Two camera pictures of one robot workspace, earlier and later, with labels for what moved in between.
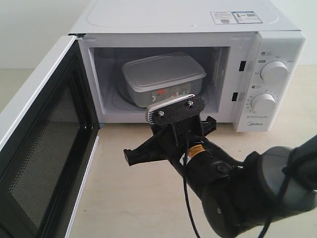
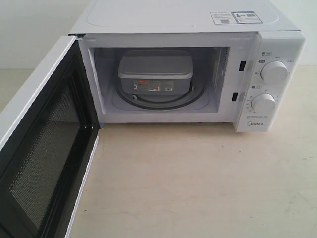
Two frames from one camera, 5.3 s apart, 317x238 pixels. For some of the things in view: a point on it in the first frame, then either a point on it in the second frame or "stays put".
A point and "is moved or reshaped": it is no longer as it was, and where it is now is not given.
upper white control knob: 274,72 stays put
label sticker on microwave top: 235,17 stays put
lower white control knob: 263,103 stays put
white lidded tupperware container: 151,79 is moved or reshaped
